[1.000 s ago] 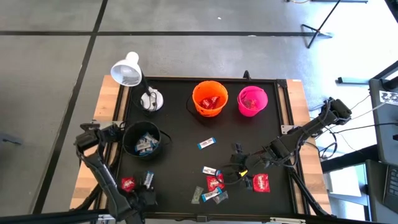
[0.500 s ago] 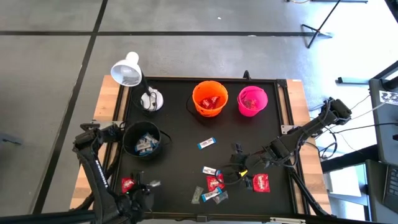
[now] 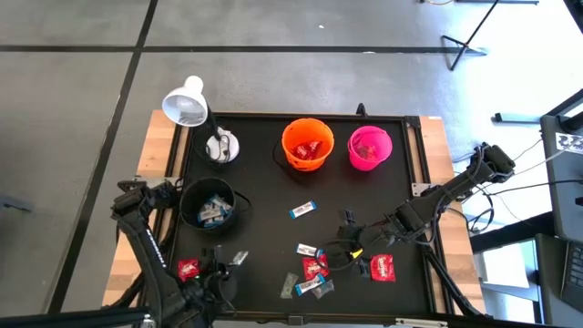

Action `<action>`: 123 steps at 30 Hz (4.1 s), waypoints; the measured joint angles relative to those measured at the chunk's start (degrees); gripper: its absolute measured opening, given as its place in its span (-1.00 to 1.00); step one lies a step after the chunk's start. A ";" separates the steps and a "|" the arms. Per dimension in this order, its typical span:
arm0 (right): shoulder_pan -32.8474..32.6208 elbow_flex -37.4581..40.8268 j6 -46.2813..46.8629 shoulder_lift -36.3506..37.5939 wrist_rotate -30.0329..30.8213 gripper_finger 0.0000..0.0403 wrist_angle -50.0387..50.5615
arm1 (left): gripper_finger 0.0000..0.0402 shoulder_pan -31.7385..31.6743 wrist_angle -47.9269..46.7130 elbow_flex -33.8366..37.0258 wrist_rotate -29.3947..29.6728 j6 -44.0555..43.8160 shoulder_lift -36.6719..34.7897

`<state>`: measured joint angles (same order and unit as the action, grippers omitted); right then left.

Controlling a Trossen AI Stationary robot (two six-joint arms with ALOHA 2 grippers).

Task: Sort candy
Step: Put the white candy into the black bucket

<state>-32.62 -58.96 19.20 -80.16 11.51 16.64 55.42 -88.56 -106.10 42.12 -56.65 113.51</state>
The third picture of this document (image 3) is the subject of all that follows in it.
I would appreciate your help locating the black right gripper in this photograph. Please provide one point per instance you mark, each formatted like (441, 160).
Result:
(373, 234)

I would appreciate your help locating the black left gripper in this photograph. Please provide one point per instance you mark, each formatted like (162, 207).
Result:
(209, 289)

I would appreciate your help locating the red Skittles candy pack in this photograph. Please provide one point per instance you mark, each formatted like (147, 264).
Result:
(188, 270)
(382, 269)
(314, 146)
(314, 268)
(299, 151)

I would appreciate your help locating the clear red gummy pack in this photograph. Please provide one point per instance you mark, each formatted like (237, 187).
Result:
(373, 153)
(362, 149)

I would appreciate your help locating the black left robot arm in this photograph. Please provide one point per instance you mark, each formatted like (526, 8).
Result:
(150, 246)

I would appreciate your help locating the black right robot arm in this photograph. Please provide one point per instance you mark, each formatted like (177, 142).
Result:
(455, 187)

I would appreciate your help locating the clear grey gummy pack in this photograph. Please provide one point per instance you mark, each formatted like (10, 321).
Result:
(322, 289)

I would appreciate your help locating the black plastic bucket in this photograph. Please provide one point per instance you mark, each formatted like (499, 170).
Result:
(193, 193)

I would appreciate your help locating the clear green gummy pack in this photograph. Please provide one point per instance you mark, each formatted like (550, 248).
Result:
(289, 286)

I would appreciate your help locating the black table mat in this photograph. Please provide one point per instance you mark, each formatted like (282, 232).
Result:
(282, 182)

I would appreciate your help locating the pink plastic bucket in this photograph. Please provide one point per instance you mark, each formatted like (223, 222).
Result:
(380, 136)

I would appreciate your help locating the orange pumpkin face bucket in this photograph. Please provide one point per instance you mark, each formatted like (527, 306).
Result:
(291, 132)

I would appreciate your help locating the black clamp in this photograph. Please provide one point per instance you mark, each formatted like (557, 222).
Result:
(361, 110)

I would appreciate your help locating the white desk lamp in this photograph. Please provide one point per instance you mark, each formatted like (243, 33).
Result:
(184, 105)

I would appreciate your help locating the black floor beam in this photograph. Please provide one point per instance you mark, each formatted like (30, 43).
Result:
(510, 232)

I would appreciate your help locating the grey floor object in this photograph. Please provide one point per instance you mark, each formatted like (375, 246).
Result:
(16, 203)

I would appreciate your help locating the dark desk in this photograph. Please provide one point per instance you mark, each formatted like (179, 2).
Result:
(549, 282)

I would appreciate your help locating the black stand foot bar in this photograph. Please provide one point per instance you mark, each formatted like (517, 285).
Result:
(514, 120)

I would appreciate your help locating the grey desk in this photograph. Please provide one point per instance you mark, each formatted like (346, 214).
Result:
(562, 191)

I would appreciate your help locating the black keyboard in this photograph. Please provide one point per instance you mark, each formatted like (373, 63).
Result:
(575, 273)

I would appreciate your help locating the black tripod stand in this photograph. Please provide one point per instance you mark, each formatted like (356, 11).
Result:
(463, 44)

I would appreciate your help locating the printed paper tag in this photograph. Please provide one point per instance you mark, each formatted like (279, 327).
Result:
(569, 142)

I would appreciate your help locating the silver base bracket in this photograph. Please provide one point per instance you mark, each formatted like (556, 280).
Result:
(417, 189)

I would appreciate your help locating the black frame brace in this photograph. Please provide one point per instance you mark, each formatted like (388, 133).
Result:
(119, 298)
(448, 282)

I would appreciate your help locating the black frame beam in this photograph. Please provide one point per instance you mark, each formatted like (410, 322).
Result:
(68, 319)

